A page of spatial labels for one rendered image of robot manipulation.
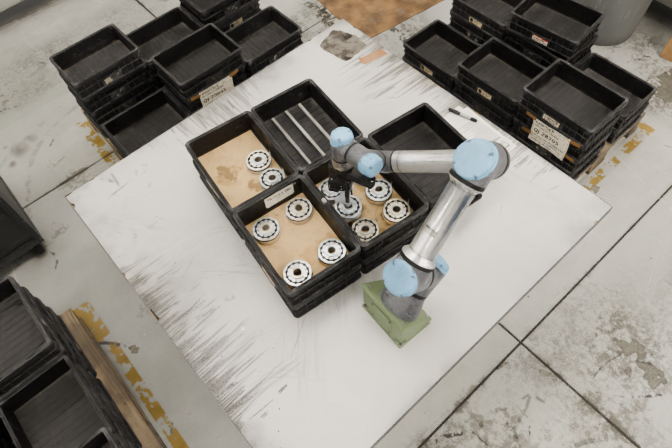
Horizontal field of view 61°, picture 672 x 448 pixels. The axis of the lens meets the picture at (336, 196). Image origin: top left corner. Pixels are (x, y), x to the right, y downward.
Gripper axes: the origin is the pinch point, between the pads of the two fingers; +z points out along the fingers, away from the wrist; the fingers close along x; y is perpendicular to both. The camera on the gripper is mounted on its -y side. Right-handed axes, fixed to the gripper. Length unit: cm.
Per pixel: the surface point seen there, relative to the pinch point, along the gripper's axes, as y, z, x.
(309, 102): 27, 0, -50
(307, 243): 13.0, 5.6, 17.9
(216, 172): 56, 3, -8
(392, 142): -11.5, 1.4, -33.1
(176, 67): 115, 29, -98
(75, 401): 99, 55, 75
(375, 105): 0, 11, -65
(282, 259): 20.6, 6.3, 25.7
